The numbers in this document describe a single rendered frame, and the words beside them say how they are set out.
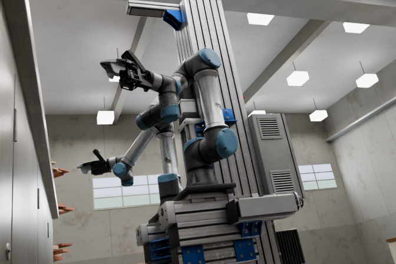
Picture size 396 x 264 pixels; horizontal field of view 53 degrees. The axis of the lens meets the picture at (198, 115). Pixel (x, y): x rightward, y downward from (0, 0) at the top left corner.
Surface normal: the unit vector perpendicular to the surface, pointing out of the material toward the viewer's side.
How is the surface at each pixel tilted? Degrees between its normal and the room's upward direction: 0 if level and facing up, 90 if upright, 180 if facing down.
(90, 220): 90
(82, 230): 90
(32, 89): 180
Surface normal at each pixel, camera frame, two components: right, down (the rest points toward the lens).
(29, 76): 0.16, 0.91
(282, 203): 0.33, -0.42
